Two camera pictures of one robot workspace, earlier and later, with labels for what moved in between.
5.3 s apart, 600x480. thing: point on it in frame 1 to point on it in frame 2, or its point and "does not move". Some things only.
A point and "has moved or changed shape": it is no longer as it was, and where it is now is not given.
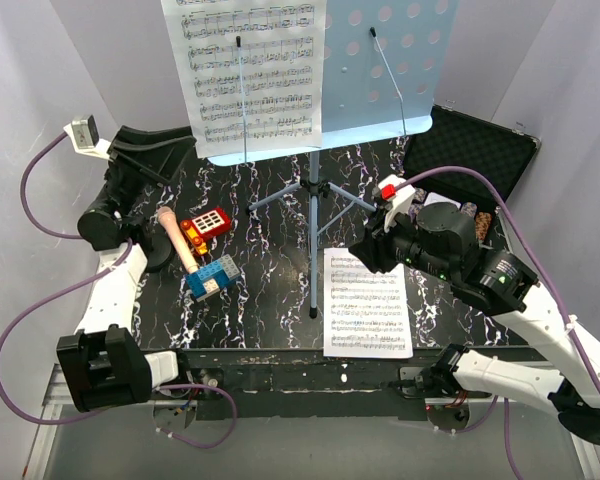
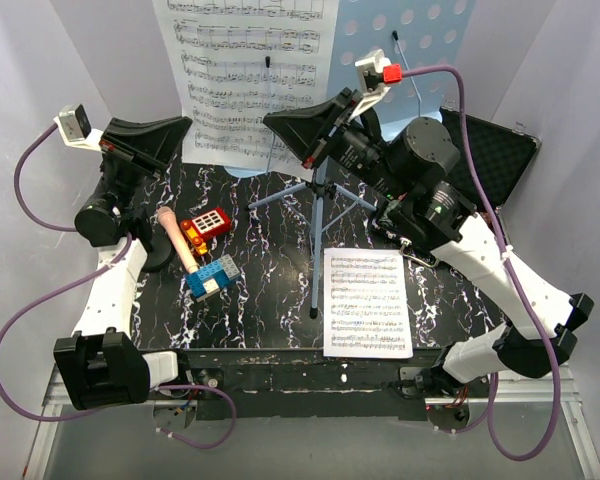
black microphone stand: [158, 250] does not move
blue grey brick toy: [210, 277] does not move
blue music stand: [384, 65] has moved or changed shape
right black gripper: [373, 251] to [305, 132]
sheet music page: [284, 63] has moved or changed shape
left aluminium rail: [58, 392] does not move
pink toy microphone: [168, 218] does not move
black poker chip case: [502, 154] does not move
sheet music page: [365, 313] does not move
